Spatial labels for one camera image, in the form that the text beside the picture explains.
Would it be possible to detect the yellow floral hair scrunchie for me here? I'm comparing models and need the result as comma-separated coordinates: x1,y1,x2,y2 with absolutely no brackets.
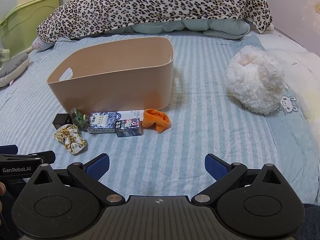
54,124,87,155

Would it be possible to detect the green patterned snack packet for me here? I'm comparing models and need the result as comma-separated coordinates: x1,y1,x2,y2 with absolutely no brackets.
70,108,89,131

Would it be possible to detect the blue white tissue pack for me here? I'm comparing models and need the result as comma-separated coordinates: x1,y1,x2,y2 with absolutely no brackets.
87,112,117,134

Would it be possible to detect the orange sock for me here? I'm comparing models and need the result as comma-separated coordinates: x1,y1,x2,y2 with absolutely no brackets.
142,108,171,133

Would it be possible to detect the white blue card box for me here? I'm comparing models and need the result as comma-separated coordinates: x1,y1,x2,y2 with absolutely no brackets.
116,110,144,121

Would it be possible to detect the person's left hand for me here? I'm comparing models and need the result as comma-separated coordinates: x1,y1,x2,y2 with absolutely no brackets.
0,182,6,211

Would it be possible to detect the small black box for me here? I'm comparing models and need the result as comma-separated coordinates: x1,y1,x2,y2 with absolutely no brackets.
53,113,72,129

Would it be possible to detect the blue striped bed sheet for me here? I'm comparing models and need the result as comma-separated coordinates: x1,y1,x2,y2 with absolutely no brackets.
1,31,319,204

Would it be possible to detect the panda print small box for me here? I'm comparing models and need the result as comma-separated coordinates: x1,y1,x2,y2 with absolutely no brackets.
114,118,142,138

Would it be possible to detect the grey beige plush cushion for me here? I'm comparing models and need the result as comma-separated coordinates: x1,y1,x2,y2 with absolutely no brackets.
0,53,29,88

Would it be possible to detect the small decorated bottle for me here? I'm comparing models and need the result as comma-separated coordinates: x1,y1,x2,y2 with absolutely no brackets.
0,48,10,68

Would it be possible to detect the white fluffy plush toy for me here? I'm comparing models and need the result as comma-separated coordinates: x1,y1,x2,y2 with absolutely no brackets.
226,46,285,114

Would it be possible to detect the beige plastic storage bin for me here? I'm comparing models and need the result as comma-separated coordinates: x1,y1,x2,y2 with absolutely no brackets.
47,37,174,114

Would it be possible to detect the pink pillow corner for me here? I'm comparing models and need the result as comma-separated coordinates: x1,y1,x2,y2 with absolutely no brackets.
31,36,55,51

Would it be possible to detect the green plastic storage box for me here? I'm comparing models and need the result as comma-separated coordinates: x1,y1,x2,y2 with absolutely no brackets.
1,0,59,57

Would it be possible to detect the white cartoon quilt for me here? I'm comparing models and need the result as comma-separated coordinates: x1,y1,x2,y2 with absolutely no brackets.
251,31,320,142

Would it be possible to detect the light green quilted comforter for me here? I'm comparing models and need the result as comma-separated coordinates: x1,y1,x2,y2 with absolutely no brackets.
103,19,251,40

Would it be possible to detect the leopard print blanket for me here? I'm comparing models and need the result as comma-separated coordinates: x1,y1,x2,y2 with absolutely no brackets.
37,0,273,43

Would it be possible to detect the pink headboard panel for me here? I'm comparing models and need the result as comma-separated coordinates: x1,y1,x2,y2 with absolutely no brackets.
267,0,319,55

